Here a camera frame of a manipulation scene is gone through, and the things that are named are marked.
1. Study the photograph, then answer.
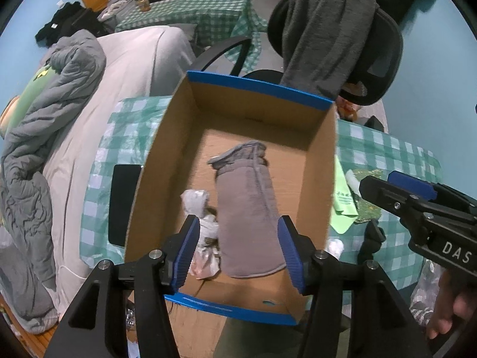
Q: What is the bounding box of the white plastic object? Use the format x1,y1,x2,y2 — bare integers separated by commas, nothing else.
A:
345,169,364,197

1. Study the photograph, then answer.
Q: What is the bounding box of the pile of black clothes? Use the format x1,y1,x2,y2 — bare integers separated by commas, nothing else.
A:
35,2,112,43

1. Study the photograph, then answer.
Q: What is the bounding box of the blue-edged cardboard box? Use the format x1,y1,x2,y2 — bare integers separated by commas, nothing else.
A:
125,70,338,326

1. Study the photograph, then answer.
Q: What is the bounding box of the green checkered cloth tablecloth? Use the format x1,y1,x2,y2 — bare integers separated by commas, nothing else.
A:
115,0,269,72

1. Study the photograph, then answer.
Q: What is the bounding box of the grey quilted comforter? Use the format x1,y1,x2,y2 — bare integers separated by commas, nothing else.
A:
0,29,107,334

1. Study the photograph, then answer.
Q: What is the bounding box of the green sparkly dish cloth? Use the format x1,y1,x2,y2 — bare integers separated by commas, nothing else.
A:
350,168,389,225

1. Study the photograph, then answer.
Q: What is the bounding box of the striped grey cloth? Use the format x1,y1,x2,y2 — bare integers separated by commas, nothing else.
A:
409,265,442,327

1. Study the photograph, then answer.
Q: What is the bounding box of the green plush pillow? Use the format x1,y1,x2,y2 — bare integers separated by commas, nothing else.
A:
0,65,56,137

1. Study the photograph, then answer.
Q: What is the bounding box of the orange object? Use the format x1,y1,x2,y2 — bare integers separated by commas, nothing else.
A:
335,96,361,121

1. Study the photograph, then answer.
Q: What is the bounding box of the white crumpled tissue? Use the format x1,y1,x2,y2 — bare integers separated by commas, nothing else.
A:
326,239,344,259

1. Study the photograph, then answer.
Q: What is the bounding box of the grey-brown towel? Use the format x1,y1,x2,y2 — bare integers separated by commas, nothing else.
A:
207,140,287,280

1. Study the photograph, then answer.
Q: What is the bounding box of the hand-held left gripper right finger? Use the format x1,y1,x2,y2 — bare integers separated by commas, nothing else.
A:
277,215,433,358

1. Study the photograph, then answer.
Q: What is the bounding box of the black glove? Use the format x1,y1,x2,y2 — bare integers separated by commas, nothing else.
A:
357,219,387,265

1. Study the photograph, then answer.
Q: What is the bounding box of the light green printed cloth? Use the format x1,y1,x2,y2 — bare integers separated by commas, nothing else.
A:
331,155,359,234

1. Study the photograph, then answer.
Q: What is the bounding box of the black office chair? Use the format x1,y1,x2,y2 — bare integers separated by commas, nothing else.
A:
192,0,404,107

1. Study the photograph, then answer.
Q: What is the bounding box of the green checkered plastic tablecloth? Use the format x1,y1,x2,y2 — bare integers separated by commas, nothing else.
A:
79,96,442,292

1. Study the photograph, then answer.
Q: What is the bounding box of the pile of grey clothes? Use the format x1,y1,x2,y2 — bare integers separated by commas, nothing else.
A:
97,0,139,23

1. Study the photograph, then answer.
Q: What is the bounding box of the dark grey fleece towel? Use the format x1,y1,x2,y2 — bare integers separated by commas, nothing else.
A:
280,0,380,101

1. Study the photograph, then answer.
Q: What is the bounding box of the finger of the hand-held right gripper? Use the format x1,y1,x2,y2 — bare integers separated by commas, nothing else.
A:
359,176,423,217
388,171,477,211

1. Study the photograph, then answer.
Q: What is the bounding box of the person's right hand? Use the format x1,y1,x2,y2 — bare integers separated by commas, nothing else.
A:
426,268,477,340

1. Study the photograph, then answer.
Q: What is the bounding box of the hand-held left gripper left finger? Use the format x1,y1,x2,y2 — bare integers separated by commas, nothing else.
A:
45,214,202,358

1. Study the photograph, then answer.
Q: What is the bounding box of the bed with pale sheet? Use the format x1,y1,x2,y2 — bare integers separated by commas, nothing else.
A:
37,26,198,299

